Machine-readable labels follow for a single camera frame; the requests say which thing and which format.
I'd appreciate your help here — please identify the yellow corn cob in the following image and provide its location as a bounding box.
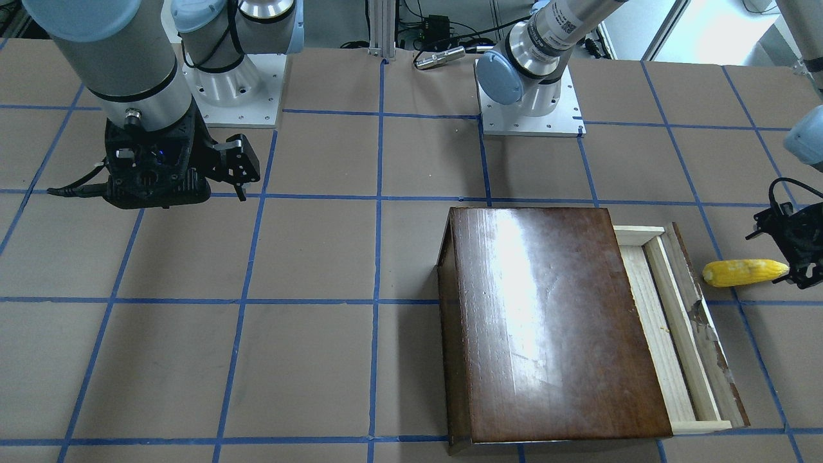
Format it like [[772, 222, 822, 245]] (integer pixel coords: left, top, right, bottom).
[[701, 259, 790, 287]]

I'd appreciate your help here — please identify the aluminium frame post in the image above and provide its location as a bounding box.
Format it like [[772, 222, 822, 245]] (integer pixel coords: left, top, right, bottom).
[[365, 0, 397, 64]]

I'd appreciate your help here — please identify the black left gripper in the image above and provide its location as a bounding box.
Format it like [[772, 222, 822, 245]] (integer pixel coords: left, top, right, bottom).
[[774, 203, 822, 289]]

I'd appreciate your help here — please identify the dark wooden drawer cabinet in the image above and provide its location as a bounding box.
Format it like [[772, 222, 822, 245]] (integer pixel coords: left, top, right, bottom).
[[436, 207, 673, 455]]

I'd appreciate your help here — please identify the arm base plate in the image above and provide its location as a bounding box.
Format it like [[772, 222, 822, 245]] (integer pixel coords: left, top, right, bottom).
[[477, 67, 587, 137], [183, 55, 288, 129]]

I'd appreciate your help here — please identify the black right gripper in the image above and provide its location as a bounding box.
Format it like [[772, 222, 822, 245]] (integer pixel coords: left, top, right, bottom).
[[168, 122, 261, 202]]

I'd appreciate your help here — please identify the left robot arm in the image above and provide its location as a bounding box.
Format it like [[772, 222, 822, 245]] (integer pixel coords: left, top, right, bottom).
[[475, 1, 822, 288]]

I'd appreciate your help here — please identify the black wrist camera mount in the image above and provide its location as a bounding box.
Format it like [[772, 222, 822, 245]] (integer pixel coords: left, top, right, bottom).
[[103, 104, 211, 209]]

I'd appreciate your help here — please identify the wooden drawer with white handle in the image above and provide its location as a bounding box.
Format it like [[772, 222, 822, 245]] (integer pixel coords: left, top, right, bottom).
[[614, 223, 750, 435]]

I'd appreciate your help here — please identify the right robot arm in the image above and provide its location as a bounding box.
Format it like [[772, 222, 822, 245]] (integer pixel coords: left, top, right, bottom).
[[23, 1, 305, 209]]

